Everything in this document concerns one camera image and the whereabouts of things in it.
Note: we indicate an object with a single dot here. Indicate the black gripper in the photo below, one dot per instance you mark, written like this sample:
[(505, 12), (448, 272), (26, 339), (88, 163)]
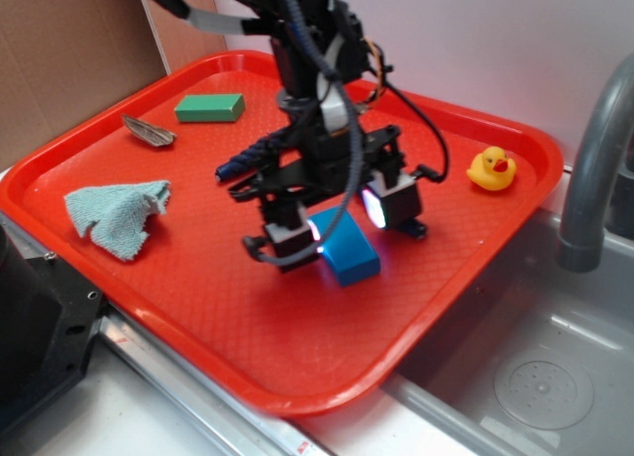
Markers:
[(305, 162)]

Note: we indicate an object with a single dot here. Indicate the blue rectangular block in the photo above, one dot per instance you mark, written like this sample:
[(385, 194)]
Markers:
[(348, 253)]

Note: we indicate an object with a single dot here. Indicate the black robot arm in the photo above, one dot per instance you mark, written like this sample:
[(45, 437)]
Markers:
[(318, 47)]

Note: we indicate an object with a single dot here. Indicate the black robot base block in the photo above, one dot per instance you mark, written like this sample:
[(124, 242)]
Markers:
[(50, 316)]

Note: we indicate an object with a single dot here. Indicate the green rectangular block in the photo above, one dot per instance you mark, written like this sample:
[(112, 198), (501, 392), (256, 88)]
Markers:
[(216, 108)]

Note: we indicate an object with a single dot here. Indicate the yellow rubber duck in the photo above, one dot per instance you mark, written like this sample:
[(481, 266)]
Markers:
[(492, 169)]

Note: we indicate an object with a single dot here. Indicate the striped brown shell piece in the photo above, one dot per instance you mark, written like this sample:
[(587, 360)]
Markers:
[(150, 134)]

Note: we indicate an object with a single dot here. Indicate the red plastic tray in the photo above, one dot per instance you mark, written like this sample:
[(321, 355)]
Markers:
[(290, 344)]

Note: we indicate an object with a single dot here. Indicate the light teal cloth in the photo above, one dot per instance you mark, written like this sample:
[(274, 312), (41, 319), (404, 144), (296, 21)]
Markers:
[(113, 217)]

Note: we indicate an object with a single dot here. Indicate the grey toy sink basin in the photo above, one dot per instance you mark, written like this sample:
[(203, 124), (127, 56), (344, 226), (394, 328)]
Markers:
[(530, 360)]

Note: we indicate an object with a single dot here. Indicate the grey curved faucet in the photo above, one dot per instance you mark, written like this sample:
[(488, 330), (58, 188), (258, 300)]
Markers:
[(600, 193)]

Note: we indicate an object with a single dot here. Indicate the brown cardboard panel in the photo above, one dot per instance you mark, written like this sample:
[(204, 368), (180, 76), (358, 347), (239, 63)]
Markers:
[(64, 61)]

